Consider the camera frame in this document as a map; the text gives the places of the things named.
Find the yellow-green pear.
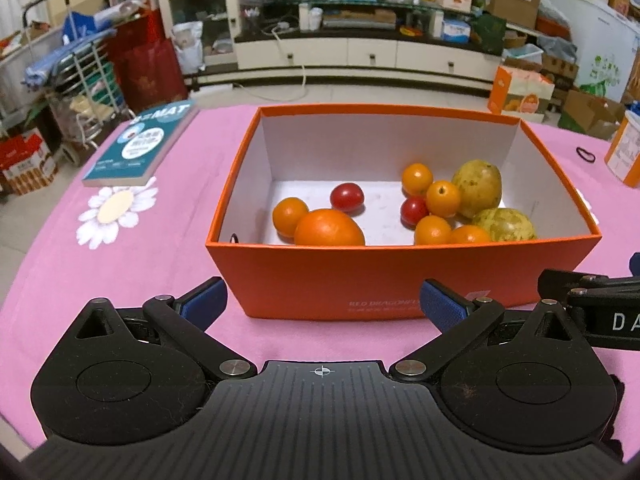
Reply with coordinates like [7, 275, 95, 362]
[472, 208, 537, 242]
[451, 159, 502, 219]

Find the large orange fruit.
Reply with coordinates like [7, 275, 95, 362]
[294, 209, 366, 247]

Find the red tomato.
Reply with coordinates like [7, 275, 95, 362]
[400, 196, 430, 229]
[330, 182, 364, 214]

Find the small orange front right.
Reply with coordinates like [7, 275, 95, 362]
[448, 224, 491, 245]

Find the small orange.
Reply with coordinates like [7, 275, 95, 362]
[271, 197, 309, 238]
[413, 214, 452, 245]
[401, 162, 434, 197]
[448, 224, 491, 245]

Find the small orange front middle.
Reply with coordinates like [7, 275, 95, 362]
[413, 214, 452, 245]

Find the pink floral tablecloth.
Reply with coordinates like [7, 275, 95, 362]
[0, 104, 640, 463]

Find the orange white canister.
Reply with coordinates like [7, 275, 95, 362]
[604, 110, 640, 188]

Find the small orange front left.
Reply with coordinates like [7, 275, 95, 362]
[271, 197, 309, 238]

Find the teal paperback book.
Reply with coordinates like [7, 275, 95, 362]
[82, 100, 198, 188]

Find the orange fruit carton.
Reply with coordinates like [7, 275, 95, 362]
[487, 65, 554, 124]

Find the orange cardboard box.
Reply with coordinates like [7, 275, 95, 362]
[206, 104, 601, 321]

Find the white mini fridge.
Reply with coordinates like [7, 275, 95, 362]
[550, 0, 639, 102]

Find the red white carton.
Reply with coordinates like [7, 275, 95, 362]
[1, 128, 58, 195]

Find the red gift bag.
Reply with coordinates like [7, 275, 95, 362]
[106, 10, 189, 113]

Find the metal shopping trolley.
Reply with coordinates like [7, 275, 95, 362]
[1, 0, 134, 167]

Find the white TV cabinet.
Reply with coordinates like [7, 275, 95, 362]
[233, 34, 504, 94]

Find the brown cardboard box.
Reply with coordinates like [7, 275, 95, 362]
[484, 0, 540, 29]

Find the white glass-door cabinet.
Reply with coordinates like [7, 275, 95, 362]
[158, 0, 241, 70]

